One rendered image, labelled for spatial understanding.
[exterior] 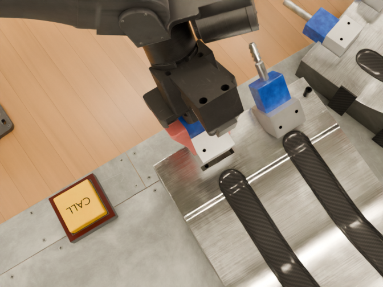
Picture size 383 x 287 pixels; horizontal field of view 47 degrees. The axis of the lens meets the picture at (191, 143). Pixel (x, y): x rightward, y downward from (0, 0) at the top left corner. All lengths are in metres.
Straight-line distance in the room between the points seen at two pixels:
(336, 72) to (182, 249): 0.37
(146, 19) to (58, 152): 0.41
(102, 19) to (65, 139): 0.39
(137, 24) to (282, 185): 0.33
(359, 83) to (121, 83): 0.39
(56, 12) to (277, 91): 0.32
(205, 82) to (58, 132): 0.39
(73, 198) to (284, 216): 0.31
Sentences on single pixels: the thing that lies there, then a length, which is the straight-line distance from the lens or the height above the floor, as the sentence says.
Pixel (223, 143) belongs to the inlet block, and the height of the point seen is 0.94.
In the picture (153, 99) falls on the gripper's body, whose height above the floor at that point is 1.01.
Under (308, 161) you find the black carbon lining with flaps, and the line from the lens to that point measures 0.65.
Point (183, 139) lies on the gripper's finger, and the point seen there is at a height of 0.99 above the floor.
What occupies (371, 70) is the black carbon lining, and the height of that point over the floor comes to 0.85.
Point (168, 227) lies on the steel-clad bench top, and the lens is 0.70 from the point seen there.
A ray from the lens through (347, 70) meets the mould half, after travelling 0.75.
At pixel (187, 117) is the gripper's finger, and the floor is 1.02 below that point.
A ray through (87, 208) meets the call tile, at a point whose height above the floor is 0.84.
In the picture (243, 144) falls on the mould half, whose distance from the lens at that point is 0.64.
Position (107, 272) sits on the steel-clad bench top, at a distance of 0.71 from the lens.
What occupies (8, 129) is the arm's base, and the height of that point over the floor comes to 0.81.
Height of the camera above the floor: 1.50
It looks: 73 degrees down
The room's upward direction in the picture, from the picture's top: 7 degrees counter-clockwise
